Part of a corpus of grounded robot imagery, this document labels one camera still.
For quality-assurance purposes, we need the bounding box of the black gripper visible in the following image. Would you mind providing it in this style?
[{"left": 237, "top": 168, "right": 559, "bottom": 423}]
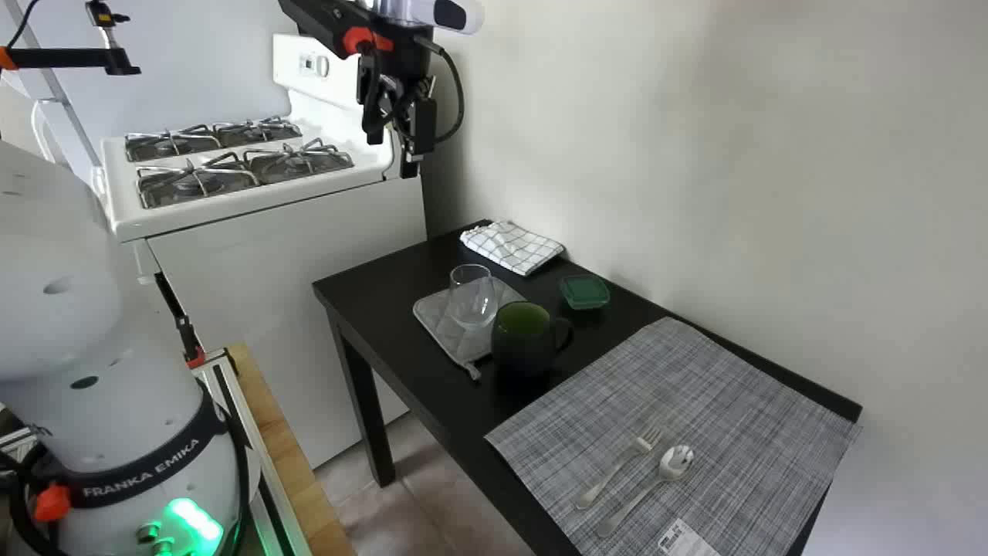
[{"left": 355, "top": 39, "right": 440, "bottom": 182}]

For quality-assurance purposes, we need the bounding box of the clear glass cup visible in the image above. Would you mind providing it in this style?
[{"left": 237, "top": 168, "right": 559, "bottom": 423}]
[{"left": 447, "top": 259, "right": 501, "bottom": 331}]

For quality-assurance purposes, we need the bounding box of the black wooden table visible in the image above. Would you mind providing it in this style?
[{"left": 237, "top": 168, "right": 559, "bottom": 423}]
[{"left": 310, "top": 216, "right": 865, "bottom": 556}]

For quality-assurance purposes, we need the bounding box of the white gas stove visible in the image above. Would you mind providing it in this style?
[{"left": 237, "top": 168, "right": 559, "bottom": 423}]
[{"left": 98, "top": 30, "right": 431, "bottom": 471}]

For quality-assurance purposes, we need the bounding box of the small black burner grate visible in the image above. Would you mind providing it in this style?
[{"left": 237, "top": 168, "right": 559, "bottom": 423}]
[{"left": 125, "top": 115, "right": 306, "bottom": 166}]

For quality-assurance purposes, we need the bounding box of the grey quilted pot holder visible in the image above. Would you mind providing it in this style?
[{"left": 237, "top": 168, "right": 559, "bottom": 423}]
[{"left": 412, "top": 279, "right": 532, "bottom": 370}]

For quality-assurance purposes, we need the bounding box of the dark green mug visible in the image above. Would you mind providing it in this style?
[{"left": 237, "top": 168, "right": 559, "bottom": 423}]
[{"left": 489, "top": 296, "right": 574, "bottom": 393}]

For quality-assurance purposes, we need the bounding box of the small green dish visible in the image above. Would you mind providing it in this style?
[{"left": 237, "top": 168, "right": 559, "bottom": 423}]
[{"left": 555, "top": 267, "right": 613, "bottom": 315}]

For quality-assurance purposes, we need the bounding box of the black rod orange tip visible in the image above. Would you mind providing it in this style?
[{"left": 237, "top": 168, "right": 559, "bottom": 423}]
[{"left": 152, "top": 267, "right": 214, "bottom": 373}]

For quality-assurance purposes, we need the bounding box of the light wooden board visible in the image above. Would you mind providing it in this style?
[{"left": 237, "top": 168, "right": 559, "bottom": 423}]
[{"left": 222, "top": 343, "right": 357, "bottom": 556}]

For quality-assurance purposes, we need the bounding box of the silver fork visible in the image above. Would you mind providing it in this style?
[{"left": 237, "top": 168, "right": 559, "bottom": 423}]
[{"left": 569, "top": 432, "right": 658, "bottom": 514}]

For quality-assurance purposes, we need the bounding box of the grey woven placemat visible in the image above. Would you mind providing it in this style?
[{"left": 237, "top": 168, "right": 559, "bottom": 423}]
[{"left": 481, "top": 315, "right": 857, "bottom": 556}]

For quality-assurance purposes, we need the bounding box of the silver spoon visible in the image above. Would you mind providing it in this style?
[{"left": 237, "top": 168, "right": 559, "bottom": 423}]
[{"left": 598, "top": 442, "right": 697, "bottom": 534}]

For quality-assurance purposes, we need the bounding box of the white placemat label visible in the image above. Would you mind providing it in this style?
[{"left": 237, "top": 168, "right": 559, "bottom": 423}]
[{"left": 656, "top": 514, "right": 727, "bottom": 556}]

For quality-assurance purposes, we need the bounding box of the black orange wrist camera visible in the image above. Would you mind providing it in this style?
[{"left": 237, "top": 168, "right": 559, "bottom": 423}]
[{"left": 298, "top": 3, "right": 401, "bottom": 61}]

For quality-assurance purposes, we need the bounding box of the black orange camera clamp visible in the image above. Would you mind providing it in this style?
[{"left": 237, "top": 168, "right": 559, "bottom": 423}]
[{"left": 0, "top": 0, "right": 144, "bottom": 81}]

